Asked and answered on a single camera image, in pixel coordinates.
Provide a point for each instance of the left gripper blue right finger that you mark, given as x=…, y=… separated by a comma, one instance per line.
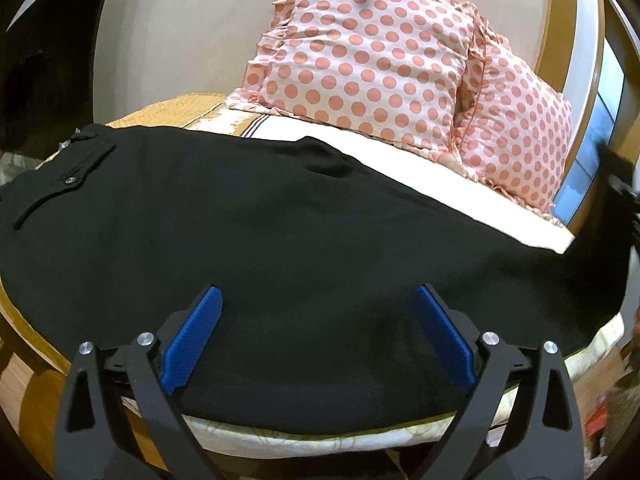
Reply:
x=519, y=418

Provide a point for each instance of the pink polka dot pillow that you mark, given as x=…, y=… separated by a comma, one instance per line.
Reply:
x=388, y=69
x=512, y=130

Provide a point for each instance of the cream patterned bed sheet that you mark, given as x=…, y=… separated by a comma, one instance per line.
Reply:
x=207, y=112

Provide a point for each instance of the black pants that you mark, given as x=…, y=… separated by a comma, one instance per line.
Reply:
x=317, y=257

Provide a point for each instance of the wooden framed window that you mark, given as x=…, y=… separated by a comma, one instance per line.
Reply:
x=589, y=52

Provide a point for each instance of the wooden bed frame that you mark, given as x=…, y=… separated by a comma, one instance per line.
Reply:
x=33, y=376

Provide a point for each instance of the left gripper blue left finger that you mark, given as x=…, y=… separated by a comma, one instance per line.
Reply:
x=117, y=418

